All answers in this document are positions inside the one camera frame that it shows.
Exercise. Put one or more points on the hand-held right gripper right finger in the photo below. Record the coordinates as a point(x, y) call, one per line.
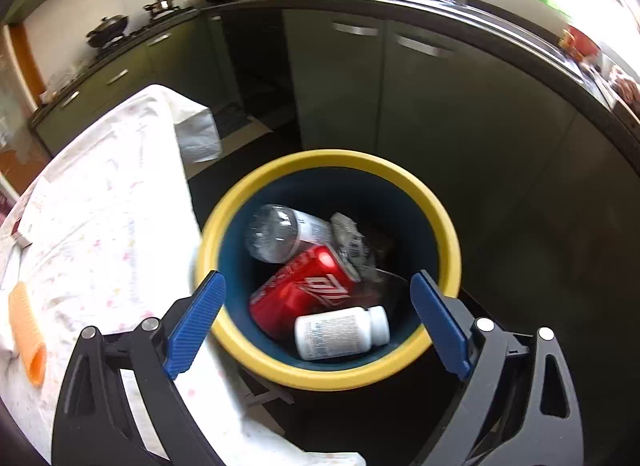
point(440, 326)

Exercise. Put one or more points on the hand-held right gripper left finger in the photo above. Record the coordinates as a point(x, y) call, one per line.
point(200, 326)

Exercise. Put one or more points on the clear plastic cup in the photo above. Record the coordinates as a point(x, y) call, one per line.
point(385, 291)

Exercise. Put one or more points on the red soda can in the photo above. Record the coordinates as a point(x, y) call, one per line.
point(295, 291)

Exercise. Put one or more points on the white pill bottle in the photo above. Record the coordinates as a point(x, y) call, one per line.
point(335, 331)

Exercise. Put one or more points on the clear plastic bottle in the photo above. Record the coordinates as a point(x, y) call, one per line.
point(280, 236)

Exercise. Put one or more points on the silver snack wrapper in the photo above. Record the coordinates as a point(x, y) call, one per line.
point(350, 241)

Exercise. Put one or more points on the orange foam net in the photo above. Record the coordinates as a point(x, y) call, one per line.
point(27, 331)

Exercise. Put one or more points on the yellow-rimmed blue trash bin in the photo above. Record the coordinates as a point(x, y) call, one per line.
point(325, 160)

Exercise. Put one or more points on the purple card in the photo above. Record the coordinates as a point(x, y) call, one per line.
point(4, 201)

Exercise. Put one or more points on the white floral tablecloth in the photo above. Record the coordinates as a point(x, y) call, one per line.
point(100, 196)

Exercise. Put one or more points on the dark floor mat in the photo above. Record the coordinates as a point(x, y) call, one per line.
point(232, 120)

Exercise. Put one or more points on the dark sink base cabinets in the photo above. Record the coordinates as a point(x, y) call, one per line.
point(350, 85)

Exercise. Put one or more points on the green drawer base cabinets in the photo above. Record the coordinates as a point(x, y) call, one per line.
point(125, 75)

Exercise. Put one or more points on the clear plastic bag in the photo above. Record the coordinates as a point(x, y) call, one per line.
point(67, 78)

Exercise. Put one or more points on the black gas stove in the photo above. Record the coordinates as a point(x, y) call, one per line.
point(145, 28)

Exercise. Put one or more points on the black wok with lid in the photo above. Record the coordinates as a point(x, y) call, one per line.
point(107, 28)

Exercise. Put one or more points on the small dark pot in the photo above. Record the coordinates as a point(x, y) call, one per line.
point(161, 5)

